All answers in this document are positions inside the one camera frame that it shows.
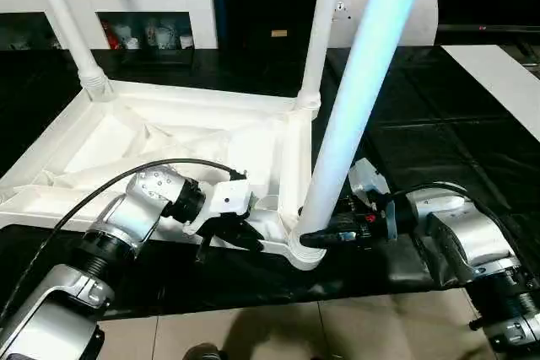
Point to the white plastic table leg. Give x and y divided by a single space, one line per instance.
71 31
320 39
358 82

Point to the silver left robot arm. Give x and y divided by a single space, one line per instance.
126 212

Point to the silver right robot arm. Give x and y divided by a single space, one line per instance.
464 233

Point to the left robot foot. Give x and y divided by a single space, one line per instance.
204 352

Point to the small white jar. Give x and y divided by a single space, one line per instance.
185 41
164 37
132 43

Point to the small yellow label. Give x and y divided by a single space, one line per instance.
279 33

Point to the white side table board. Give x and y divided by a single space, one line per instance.
498 77

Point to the white plastic chair shell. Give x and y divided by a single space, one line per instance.
415 18

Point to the red packet in cabinet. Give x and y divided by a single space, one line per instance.
110 37

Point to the black flat monitor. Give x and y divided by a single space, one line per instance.
489 28

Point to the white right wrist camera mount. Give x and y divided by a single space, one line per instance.
365 178

